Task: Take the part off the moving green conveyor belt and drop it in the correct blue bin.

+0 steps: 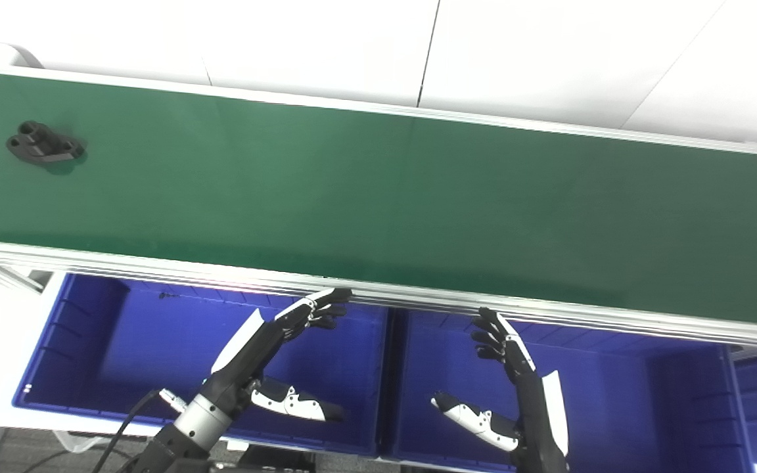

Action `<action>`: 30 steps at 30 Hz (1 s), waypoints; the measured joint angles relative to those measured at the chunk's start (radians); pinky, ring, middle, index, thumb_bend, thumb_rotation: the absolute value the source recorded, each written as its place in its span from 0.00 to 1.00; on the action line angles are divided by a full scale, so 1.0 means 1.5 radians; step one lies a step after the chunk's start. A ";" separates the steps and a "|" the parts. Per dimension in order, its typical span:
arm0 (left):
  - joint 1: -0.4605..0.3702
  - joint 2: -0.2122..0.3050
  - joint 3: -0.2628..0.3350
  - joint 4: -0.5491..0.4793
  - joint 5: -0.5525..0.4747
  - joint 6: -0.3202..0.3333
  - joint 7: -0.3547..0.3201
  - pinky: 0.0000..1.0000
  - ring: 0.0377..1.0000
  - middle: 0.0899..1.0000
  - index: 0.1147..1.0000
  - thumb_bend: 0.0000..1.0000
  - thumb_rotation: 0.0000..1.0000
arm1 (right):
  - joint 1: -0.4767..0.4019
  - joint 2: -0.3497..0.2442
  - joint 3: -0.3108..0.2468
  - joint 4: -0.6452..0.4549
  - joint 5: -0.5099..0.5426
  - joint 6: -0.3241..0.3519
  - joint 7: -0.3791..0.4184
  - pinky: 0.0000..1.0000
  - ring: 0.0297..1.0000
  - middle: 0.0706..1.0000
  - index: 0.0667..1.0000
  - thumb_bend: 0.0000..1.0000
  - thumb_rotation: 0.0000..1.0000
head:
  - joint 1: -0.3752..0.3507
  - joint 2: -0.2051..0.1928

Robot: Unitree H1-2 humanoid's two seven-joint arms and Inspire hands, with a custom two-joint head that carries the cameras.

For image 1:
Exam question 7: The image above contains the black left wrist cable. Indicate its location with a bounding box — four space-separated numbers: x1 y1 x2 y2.
91 390 162 473

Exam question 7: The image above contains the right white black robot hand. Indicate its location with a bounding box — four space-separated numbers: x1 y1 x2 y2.
431 307 571 473

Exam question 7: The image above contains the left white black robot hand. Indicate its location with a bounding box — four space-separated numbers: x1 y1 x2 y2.
204 288 354 422

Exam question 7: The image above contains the green conveyor belt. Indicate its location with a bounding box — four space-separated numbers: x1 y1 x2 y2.
0 61 757 352
0 69 757 327

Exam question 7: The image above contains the black flanged bearing part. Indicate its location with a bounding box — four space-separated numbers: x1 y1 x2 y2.
6 121 86 165

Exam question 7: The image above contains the grey conveyor end cap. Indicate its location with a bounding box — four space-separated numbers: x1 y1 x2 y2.
0 39 44 70

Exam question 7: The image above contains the aluminium conveyor support leg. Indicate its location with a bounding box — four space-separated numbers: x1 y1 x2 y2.
0 261 48 294

